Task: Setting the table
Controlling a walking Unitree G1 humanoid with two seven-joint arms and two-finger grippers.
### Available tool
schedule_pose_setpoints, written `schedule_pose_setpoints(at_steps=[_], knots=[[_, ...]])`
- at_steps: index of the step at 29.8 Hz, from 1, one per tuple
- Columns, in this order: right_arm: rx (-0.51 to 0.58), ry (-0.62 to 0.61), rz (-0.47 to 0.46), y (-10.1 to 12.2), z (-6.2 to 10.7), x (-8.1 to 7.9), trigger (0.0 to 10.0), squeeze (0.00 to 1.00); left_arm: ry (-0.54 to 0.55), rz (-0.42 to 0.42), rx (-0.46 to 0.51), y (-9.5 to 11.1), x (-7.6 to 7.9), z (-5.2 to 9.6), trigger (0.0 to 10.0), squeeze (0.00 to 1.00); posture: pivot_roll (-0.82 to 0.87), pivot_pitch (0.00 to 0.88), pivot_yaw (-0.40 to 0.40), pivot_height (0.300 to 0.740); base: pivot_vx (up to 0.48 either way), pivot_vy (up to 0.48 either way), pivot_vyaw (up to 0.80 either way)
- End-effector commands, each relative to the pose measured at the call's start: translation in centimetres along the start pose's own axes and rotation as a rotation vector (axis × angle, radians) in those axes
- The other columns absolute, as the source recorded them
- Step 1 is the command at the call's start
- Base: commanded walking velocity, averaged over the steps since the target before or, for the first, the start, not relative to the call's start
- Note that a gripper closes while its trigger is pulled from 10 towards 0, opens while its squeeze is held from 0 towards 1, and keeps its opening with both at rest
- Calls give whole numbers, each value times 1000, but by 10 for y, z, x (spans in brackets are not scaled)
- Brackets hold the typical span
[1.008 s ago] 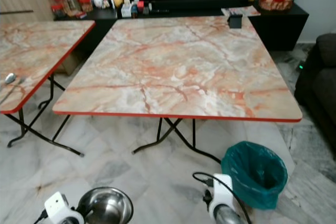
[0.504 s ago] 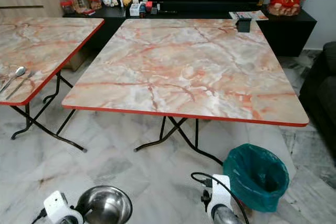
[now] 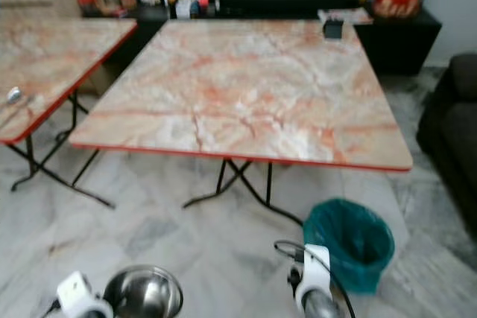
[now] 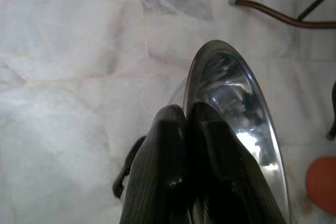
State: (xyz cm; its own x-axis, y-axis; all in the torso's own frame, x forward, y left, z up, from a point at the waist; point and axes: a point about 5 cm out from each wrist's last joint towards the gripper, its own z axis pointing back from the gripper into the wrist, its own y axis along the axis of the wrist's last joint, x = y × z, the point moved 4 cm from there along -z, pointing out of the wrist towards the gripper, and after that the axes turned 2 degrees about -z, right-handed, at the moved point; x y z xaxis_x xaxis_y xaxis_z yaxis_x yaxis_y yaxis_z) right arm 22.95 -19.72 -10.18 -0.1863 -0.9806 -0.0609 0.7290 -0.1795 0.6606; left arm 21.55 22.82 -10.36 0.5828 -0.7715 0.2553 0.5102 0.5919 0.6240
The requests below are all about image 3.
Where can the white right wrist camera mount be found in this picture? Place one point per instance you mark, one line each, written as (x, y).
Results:
(316, 269)

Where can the black television cabinet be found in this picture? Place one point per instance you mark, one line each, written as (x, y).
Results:
(402, 39)

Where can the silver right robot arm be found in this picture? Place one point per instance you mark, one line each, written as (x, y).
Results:
(320, 304)

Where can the small black box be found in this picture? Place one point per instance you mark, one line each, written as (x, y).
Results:
(334, 29)

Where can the stainless steel bowl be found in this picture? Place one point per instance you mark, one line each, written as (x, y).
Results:
(143, 294)

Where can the white labelled bottle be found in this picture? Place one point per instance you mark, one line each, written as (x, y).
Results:
(183, 5)

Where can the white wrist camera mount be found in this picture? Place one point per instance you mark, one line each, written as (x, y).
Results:
(316, 269)
(83, 293)

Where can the printed paper sheet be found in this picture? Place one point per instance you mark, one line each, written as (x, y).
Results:
(346, 14)

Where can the marble top folding table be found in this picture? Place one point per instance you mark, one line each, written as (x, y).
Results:
(59, 57)
(246, 91)

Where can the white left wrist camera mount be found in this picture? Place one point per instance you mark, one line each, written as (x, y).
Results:
(83, 293)

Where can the metal spoon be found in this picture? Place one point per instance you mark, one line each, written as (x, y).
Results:
(13, 95)

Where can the teal waste bin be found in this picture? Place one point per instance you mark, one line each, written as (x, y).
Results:
(350, 240)

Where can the black sofa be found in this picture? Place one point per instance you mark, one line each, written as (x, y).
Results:
(451, 121)

